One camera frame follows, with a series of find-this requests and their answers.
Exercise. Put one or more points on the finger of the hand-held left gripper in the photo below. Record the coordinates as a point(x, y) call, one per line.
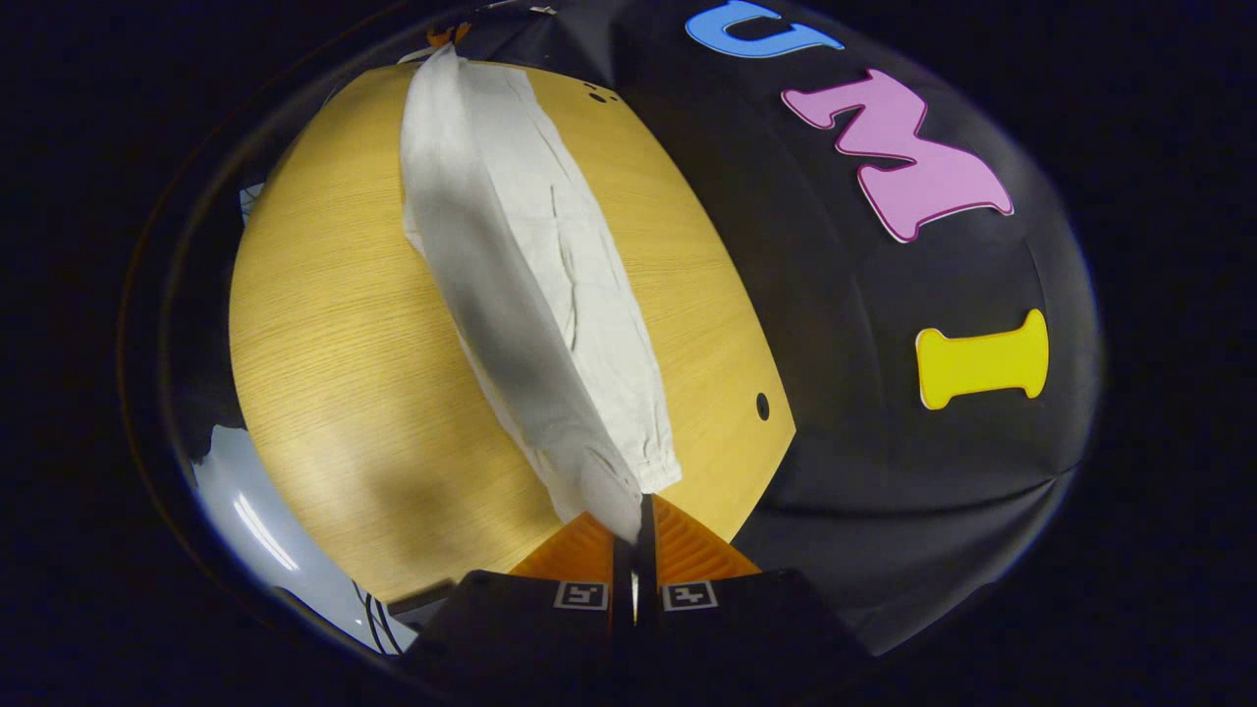
point(447, 34)

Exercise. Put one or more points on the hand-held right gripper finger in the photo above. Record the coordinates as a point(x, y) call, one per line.
point(623, 579)
point(645, 560)

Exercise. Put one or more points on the white jeans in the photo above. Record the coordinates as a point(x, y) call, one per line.
point(530, 275)

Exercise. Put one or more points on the black backdrop cloth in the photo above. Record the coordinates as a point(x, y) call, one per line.
point(845, 393)

